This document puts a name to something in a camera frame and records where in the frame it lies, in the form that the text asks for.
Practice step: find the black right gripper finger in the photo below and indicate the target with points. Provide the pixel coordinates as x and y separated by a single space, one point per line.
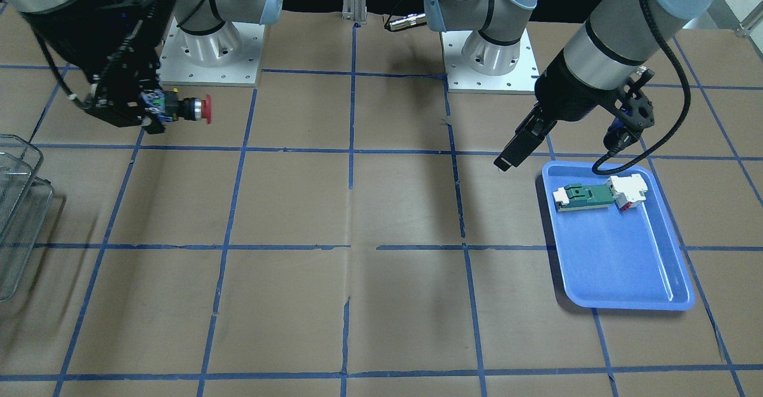
128 109

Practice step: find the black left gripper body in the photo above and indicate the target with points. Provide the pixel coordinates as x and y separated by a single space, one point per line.
565 94

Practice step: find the red emergency push button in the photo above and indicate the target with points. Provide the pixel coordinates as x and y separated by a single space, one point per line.
162 107

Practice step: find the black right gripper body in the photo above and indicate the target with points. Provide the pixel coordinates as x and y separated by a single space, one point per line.
73 44

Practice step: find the green white terminal block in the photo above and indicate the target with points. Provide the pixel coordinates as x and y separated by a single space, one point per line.
582 197

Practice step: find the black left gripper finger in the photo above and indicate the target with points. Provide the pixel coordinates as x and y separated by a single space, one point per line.
529 135

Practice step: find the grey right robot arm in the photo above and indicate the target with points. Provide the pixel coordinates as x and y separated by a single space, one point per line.
195 17

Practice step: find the blue plastic tray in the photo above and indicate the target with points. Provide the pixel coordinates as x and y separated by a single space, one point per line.
614 259

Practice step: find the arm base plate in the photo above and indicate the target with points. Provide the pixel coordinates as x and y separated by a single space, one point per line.
229 57
477 67

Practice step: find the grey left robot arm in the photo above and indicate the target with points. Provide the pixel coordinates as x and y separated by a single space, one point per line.
603 64

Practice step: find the white circuit breaker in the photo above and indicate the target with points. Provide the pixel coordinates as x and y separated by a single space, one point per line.
627 191

